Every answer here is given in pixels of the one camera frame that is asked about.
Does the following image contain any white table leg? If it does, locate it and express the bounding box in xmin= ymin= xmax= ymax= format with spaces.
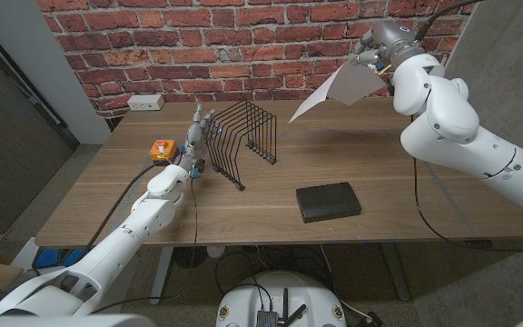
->
xmin=149 ymin=246 xmax=175 ymax=306

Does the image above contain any blue box under table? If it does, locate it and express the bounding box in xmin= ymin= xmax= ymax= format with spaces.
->
xmin=32 ymin=247 xmax=85 ymax=270

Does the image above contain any white paper file sheet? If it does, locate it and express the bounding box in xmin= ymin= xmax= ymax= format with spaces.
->
xmin=288 ymin=61 xmax=388 ymax=124

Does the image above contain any black wire file holder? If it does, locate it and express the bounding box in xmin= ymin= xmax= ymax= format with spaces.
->
xmin=202 ymin=100 xmax=278 ymax=192

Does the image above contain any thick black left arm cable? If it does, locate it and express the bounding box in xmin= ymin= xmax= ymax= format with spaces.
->
xmin=59 ymin=158 xmax=172 ymax=267

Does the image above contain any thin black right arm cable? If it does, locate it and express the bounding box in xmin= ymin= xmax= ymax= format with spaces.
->
xmin=411 ymin=113 xmax=523 ymax=255

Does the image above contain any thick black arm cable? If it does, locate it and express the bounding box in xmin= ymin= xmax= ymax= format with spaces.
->
xmin=414 ymin=0 xmax=485 ymax=42
xmin=59 ymin=158 xmax=172 ymax=267

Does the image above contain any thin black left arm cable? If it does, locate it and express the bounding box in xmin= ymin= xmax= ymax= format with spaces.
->
xmin=89 ymin=174 xmax=199 ymax=315

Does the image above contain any black rectangular box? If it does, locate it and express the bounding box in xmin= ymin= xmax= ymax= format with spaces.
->
xmin=295 ymin=182 xmax=362 ymax=224

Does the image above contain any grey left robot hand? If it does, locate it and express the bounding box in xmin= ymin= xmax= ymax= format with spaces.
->
xmin=177 ymin=103 xmax=217 ymax=172

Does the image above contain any orange emergency stop box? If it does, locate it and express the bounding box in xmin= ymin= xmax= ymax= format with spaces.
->
xmin=148 ymin=139 xmax=180 ymax=163

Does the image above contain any grey table leg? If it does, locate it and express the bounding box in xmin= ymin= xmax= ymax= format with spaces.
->
xmin=381 ymin=243 xmax=411 ymax=303

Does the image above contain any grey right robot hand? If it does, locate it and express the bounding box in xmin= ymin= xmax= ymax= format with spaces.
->
xmin=350 ymin=20 xmax=422 ymax=70

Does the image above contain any black antenna radio module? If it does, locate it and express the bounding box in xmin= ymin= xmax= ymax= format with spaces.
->
xmin=255 ymin=286 xmax=308 ymax=327

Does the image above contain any white power outlet strip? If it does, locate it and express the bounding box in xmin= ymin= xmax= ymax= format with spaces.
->
xmin=126 ymin=94 xmax=165 ymax=112

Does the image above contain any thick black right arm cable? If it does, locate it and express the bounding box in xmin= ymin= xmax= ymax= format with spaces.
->
xmin=414 ymin=0 xmax=485 ymax=42

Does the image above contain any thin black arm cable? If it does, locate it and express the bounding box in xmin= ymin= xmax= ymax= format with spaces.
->
xmin=89 ymin=174 xmax=199 ymax=315
xmin=411 ymin=113 xmax=523 ymax=255

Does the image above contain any printed red brick backdrop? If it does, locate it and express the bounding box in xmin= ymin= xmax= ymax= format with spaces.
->
xmin=36 ymin=0 xmax=480 ymax=120

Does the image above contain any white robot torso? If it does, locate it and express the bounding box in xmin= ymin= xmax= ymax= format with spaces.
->
xmin=214 ymin=271 xmax=348 ymax=327

